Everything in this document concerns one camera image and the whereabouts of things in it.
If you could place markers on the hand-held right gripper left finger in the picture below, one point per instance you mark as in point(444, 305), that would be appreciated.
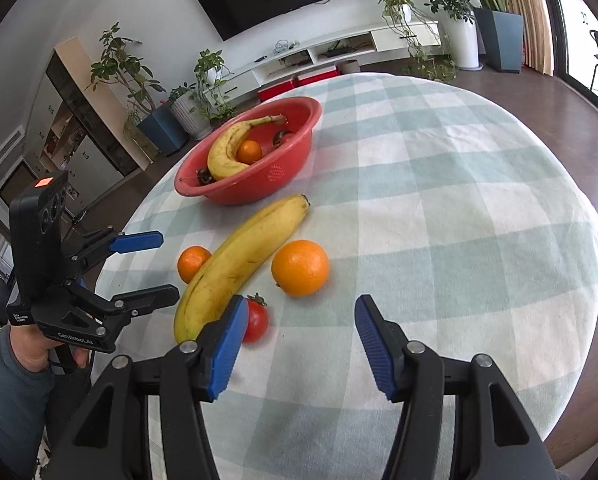
point(226, 350)

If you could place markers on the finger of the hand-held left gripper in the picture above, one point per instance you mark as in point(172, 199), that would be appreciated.
point(136, 242)
point(149, 297)

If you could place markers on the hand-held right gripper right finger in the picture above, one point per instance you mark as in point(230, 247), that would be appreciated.
point(374, 345)

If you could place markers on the red tomato with green calyx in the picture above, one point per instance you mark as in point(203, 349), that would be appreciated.
point(256, 322)

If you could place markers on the small tangerine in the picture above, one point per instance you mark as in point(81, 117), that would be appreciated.
point(191, 264)

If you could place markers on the long yellow banana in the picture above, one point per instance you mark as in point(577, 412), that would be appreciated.
point(239, 260)

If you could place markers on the dark cherry with stem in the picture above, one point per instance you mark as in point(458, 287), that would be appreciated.
point(205, 177)

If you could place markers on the large orange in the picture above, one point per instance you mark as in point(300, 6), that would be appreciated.
point(300, 267)

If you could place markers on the curved yellow banana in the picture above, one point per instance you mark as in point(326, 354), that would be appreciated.
point(224, 150)

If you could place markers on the medium orange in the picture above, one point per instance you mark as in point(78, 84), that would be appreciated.
point(249, 152)

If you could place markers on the red plastic basin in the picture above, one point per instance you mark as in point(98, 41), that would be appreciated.
point(279, 170)

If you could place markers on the person's left forearm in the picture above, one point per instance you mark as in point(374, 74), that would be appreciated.
point(4, 410)

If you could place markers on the person's left hand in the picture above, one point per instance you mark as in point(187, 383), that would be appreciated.
point(29, 352)

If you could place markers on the plant in white ribbed pot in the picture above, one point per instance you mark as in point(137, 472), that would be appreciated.
point(186, 110)

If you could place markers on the checked green white tablecloth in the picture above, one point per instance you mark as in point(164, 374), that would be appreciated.
point(429, 210)

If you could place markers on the wooden display cabinet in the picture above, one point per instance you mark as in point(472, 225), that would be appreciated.
point(79, 90)

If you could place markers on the tall plant in blue planter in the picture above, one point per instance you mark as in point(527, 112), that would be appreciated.
point(124, 70)

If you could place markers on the trailing green potted plant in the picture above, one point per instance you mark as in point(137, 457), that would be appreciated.
point(210, 67)

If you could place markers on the red storage boxes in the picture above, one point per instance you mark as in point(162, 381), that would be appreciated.
point(279, 91)

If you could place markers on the small brown bin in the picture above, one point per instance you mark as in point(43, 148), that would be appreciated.
point(350, 67)

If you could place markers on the black device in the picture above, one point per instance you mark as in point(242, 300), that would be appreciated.
point(339, 50)

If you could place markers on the white television cabinet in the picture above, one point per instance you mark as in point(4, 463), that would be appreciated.
point(329, 40)

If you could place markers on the leafy plant in white planter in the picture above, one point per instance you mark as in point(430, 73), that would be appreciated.
point(461, 35)

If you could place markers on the plant in dark grey planter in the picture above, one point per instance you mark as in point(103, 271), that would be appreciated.
point(499, 35)

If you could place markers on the trailing plant in white pot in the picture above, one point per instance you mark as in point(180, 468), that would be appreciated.
point(404, 10)

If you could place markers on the beige curtain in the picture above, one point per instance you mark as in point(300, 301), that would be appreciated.
point(526, 10)

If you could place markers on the sliding glass door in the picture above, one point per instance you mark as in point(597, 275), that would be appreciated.
point(579, 35)

